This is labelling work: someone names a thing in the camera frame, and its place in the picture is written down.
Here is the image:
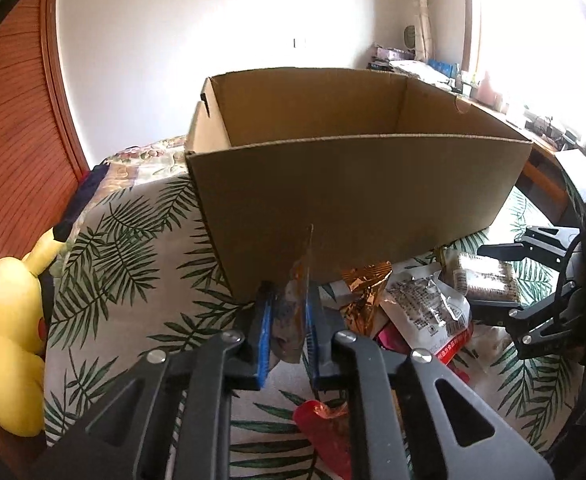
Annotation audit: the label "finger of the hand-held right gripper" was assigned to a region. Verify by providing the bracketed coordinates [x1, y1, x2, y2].
[467, 279, 582, 362]
[477, 226, 582, 272]

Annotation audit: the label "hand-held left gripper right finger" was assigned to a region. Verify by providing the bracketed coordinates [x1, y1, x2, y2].
[305, 282, 557, 480]

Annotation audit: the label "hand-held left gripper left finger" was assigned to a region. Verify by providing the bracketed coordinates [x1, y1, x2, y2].
[38, 280, 279, 480]

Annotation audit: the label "clear orange-edged snack packet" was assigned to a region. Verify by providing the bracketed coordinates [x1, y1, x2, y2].
[268, 224, 319, 366]

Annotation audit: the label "brown bar snack packet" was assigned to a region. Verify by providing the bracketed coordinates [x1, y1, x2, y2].
[456, 252, 522, 304]

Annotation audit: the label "pile of snack packets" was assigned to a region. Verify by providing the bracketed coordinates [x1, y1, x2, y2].
[293, 247, 529, 480]

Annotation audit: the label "cardboard box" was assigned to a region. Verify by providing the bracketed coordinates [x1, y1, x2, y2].
[184, 66, 534, 301]

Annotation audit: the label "wooden cabinet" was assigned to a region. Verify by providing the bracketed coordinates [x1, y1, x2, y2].
[448, 87, 582, 227]

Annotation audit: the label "black chair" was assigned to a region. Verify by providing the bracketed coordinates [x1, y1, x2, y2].
[556, 147, 586, 206]

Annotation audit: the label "leaf-print bedsheet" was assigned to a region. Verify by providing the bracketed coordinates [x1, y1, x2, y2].
[43, 175, 586, 480]

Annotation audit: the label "pink container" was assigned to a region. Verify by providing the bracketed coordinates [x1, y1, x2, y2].
[476, 72, 504, 109]

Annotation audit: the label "wooden-framed window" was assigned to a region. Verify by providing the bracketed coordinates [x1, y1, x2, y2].
[466, 0, 586, 132]

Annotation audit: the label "floral quilt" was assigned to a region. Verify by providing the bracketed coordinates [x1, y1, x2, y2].
[90, 135, 194, 191]

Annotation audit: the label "patterned folded cloth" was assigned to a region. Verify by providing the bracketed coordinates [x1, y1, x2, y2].
[390, 60, 454, 84]

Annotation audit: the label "dark folded clothes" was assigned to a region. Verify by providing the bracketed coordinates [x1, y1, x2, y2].
[53, 165, 112, 241]

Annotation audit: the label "pink box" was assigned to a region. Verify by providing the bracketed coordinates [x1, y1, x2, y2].
[373, 46, 414, 61]

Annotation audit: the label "yellow plush toy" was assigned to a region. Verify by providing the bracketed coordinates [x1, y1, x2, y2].
[0, 227, 72, 438]

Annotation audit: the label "patterned curtain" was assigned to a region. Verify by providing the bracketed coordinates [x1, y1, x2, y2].
[405, 0, 434, 61]

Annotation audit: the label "wooden louvered wardrobe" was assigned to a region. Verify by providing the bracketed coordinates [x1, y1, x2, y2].
[0, 0, 92, 480]

